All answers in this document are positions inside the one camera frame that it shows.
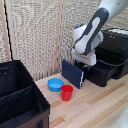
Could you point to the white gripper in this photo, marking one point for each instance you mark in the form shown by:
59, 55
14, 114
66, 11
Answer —
83, 57

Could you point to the black air fryer drawer basket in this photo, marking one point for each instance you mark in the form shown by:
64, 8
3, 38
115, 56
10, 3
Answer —
103, 73

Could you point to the blue plastic bowl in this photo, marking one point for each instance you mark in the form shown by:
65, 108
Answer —
55, 84

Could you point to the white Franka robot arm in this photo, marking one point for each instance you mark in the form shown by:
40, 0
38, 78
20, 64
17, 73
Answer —
90, 33

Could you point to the black air fryer body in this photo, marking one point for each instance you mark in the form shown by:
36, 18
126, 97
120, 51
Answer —
116, 43

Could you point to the white item on air fryer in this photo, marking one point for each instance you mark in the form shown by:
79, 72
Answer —
120, 31

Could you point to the dark blue flat box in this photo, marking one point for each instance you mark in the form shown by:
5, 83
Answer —
71, 74

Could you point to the red plastic cup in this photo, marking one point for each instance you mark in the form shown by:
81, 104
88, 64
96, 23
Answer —
66, 93

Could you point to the woven wooden folding screen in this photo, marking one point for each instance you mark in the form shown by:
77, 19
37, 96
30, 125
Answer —
33, 33

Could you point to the black fabric storage bin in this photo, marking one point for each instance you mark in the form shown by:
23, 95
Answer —
20, 100

